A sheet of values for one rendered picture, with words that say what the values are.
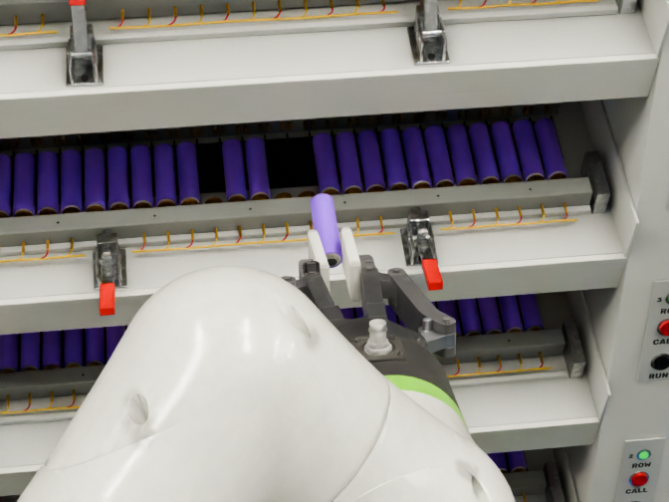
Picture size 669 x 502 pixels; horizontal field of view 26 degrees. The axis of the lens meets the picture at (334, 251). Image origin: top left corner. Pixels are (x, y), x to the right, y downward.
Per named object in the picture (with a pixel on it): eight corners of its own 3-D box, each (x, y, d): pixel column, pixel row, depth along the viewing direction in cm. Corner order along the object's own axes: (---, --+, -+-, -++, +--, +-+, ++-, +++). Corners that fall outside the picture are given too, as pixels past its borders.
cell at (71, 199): (83, 161, 130) (83, 218, 126) (62, 162, 130) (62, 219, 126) (80, 147, 129) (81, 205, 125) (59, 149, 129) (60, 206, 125)
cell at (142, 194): (151, 156, 131) (153, 213, 127) (130, 157, 131) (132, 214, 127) (149, 143, 129) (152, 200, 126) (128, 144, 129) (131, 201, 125)
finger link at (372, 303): (365, 326, 92) (388, 325, 92) (360, 256, 102) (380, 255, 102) (366, 380, 93) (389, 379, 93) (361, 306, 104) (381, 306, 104)
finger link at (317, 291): (354, 381, 93) (334, 384, 93) (320, 309, 103) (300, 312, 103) (353, 327, 92) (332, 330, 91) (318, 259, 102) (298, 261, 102)
